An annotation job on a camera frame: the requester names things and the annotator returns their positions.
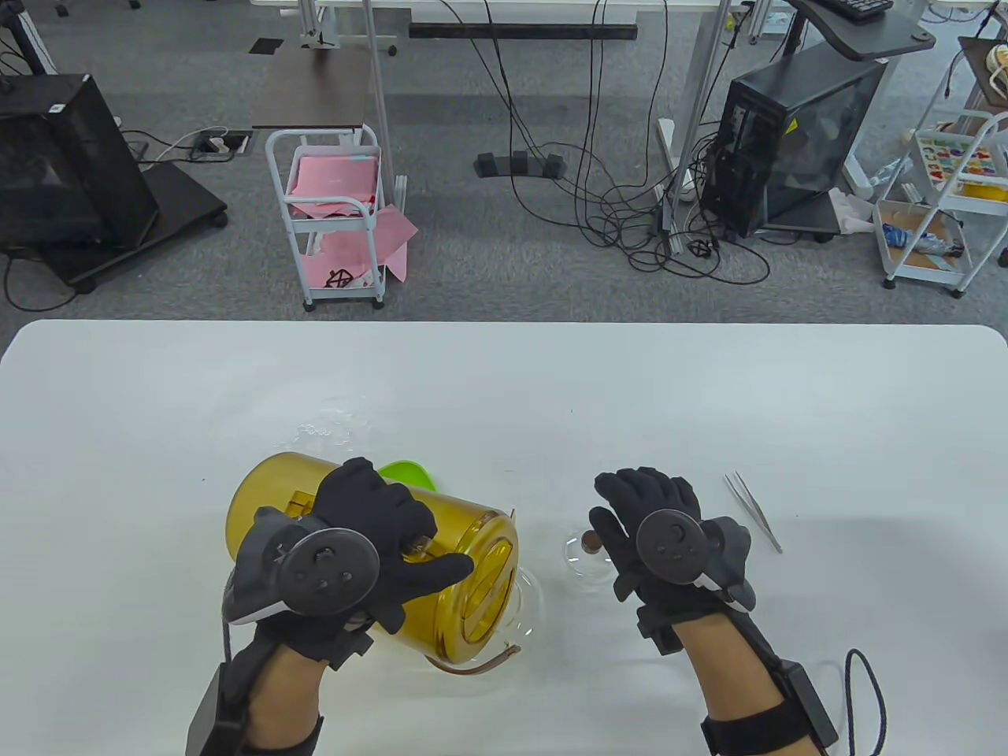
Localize person's right hand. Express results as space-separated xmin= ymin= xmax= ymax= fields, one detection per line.
xmin=589 ymin=467 xmax=757 ymax=631

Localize person's left hand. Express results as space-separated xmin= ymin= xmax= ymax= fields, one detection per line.
xmin=256 ymin=457 xmax=476 ymax=664

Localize glass lid with wooden knob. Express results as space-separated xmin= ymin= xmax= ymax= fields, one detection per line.
xmin=563 ymin=529 xmax=617 ymax=585

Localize green plastic bowl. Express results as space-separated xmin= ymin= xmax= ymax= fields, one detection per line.
xmin=378 ymin=460 xmax=438 ymax=494

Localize yellow plastic pitcher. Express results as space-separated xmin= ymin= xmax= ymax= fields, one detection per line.
xmin=226 ymin=452 xmax=521 ymax=664

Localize glass teapot with brown handle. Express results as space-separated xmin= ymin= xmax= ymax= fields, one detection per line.
xmin=425 ymin=563 xmax=546 ymax=695

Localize metal tweezers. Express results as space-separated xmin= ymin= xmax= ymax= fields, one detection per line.
xmin=724 ymin=471 xmax=784 ymax=554

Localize person's left forearm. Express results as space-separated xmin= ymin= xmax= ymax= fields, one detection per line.
xmin=244 ymin=642 xmax=328 ymax=756

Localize person's right forearm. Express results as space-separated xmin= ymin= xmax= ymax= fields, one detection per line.
xmin=677 ymin=614 xmax=820 ymax=756

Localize right hand controller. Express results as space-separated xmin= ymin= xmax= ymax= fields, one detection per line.
xmin=636 ymin=510 xmax=757 ymax=613

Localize hand controller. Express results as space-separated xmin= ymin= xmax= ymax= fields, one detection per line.
xmin=636 ymin=510 xmax=757 ymax=613
xmin=223 ymin=508 xmax=381 ymax=623

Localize left hand controller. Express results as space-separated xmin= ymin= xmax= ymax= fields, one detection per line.
xmin=223 ymin=508 xmax=381 ymax=623

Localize white trolley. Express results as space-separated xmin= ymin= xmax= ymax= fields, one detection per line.
xmin=265 ymin=124 xmax=388 ymax=312
xmin=874 ymin=110 xmax=1008 ymax=298

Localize right wrist sensor band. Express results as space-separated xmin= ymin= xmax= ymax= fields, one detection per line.
xmin=701 ymin=661 xmax=839 ymax=756

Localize wrist sensor band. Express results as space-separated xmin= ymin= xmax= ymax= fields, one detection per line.
xmin=185 ymin=665 xmax=324 ymax=756
xmin=701 ymin=661 xmax=839 ymax=756

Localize left wrist sensor band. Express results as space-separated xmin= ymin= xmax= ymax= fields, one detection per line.
xmin=185 ymin=665 xmax=324 ymax=756

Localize pink paper sheet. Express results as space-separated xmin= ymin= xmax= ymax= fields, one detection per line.
xmin=315 ymin=206 xmax=421 ymax=288

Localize pink paper stack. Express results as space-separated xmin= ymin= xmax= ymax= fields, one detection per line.
xmin=287 ymin=154 xmax=379 ymax=220

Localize black rolling stand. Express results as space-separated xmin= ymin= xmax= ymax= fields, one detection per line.
xmin=0 ymin=161 xmax=229 ymax=294

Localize black desk foot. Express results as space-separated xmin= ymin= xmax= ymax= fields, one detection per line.
xmin=475 ymin=151 xmax=566 ymax=179

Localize white plastic bag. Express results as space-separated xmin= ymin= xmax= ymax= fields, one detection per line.
xmin=831 ymin=189 xmax=875 ymax=235

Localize white power strip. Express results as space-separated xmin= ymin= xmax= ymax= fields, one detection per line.
xmin=658 ymin=118 xmax=699 ymax=199

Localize dark brown side table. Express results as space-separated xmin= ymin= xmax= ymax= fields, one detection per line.
xmin=252 ymin=46 xmax=372 ymax=132

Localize blue cloth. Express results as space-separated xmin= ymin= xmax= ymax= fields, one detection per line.
xmin=882 ymin=223 xmax=965 ymax=258

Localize black glass-sided computer tower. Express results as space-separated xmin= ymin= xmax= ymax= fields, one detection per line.
xmin=701 ymin=57 xmax=888 ymax=239

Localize black mesh computer tower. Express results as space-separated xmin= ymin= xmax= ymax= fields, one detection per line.
xmin=0 ymin=75 xmax=161 ymax=251

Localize black desk crossbar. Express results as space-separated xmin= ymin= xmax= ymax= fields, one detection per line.
xmin=409 ymin=24 xmax=637 ymax=41

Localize colourful puzzle board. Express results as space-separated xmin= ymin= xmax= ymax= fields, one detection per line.
xmin=917 ymin=135 xmax=1008 ymax=186

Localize black standing desk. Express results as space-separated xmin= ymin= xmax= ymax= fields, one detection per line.
xmin=787 ymin=0 xmax=938 ymax=62

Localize wooden table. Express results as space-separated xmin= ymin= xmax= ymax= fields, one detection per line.
xmin=957 ymin=35 xmax=1008 ymax=111

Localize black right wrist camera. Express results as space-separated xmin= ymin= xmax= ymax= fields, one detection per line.
xmin=636 ymin=606 xmax=684 ymax=656

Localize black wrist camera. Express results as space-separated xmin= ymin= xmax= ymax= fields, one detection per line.
xmin=327 ymin=622 xmax=375 ymax=672
xmin=636 ymin=606 xmax=684 ymax=656

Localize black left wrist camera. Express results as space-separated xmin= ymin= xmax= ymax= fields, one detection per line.
xmin=327 ymin=622 xmax=375 ymax=672

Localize black braided cord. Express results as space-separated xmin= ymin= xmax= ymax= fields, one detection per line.
xmin=843 ymin=648 xmax=889 ymax=756

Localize black cable bundle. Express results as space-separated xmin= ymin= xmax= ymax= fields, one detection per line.
xmin=437 ymin=0 xmax=773 ymax=286

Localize white desk frame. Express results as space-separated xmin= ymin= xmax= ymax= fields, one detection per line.
xmin=252 ymin=0 xmax=788 ymax=257

